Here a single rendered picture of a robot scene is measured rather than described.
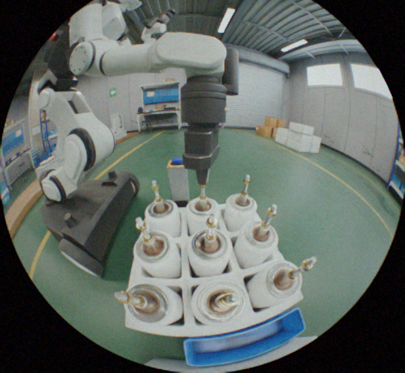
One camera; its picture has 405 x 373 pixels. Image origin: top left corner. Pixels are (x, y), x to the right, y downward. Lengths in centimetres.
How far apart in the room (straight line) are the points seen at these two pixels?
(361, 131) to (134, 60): 521
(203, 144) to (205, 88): 9
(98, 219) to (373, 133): 548
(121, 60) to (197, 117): 19
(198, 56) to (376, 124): 509
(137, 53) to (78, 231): 51
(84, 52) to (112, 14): 26
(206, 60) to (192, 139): 13
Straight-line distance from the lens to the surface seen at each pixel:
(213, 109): 20
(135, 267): 35
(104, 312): 60
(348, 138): 528
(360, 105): 535
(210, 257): 25
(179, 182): 45
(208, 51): 21
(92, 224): 52
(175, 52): 21
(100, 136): 44
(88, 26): 39
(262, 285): 26
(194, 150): 21
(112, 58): 29
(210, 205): 33
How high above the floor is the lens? 48
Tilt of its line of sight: 26 degrees down
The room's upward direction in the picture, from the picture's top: straight up
